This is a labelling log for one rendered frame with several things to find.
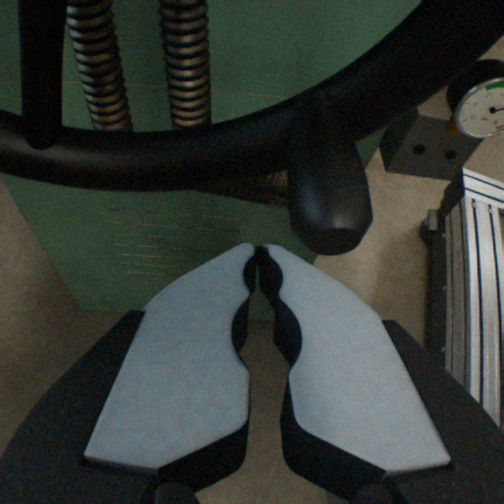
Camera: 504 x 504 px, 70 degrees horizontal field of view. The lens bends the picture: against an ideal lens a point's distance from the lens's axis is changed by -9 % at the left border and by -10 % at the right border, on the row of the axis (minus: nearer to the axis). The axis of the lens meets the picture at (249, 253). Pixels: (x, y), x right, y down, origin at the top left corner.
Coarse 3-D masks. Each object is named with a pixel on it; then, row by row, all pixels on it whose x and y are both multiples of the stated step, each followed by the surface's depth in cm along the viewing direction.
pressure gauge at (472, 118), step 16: (480, 64) 26; (496, 64) 26; (464, 80) 27; (480, 80) 26; (496, 80) 25; (448, 96) 29; (464, 96) 27; (480, 96) 27; (496, 96) 27; (464, 112) 28; (480, 112) 28; (496, 112) 28; (448, 128) 33; (464, 128) 30; (480, 128) 30; (496, 128) 30
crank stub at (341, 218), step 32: (320, 96) 13; (320, 128) 12; (288, 160) 12; (320, 160) 11; (352, 160) 11; (288, 192) 12; (320, 192) 10; (352, 192) 10; (320, 224) 10; (352, 224) 10
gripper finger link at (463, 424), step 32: (384, 320) 9; (416, 352) 8; (416, 384) 8; (448, 384) 8; (448, 416) 7; (480, 416) 7; (448, 448) 6; (480, 448) 6; (384, 480) 6; (416, 480) 6; (448, 480) 6; (480, 480) 6
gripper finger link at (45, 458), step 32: (128, 320) 9; (96, 352) 8; (64, 384) 7; (96, 384) 7; (32, 416) 6; (64, 416) 6; (96, 416) 7; (32, 448) 6; (64, 448) 6; (0, 480) 5; (32, 480) 5; (64, 480) 5; (96, 480) 5; (128, 480) 6
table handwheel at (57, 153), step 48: (48, 0) 10; (432, 0) 11; (480, 0) 10; (48, 48) 12; (384, 48) 13; (432, 48) 11; (480, 48) 11; (48, 96) 14; (336, 96) 14; (384, 96) 13; (432, 96) 13; (0, 144) 15; (48, 144) 16; (96, 144) 16; (144, 144) 17; (192, 144) 16; (240, 144) 16; (288, 144) 15
